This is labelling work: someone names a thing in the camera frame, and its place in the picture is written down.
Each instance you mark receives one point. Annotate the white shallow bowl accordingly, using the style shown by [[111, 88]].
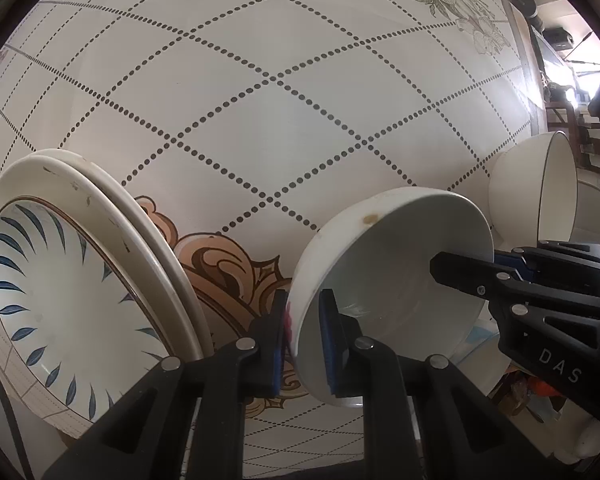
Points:
[[375, 257]]

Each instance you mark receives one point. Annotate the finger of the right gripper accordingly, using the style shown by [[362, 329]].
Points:
[[533, 263], [483, 279]]

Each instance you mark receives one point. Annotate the blue leaf pattern plate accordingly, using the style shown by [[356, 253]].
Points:
[[74, 317]]

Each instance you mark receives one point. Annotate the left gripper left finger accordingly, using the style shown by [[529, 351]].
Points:
[[184, 420]]

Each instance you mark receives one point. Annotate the plain white plate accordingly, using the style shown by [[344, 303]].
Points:
[[101, 206]]

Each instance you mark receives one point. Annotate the white bowl dark rim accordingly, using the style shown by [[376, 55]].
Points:
[[533, 191]]

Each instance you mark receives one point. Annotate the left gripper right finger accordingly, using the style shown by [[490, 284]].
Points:
[[422, 419]]

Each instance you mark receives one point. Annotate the floral checked tablecloth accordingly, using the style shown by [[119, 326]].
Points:
[[242, 126]]

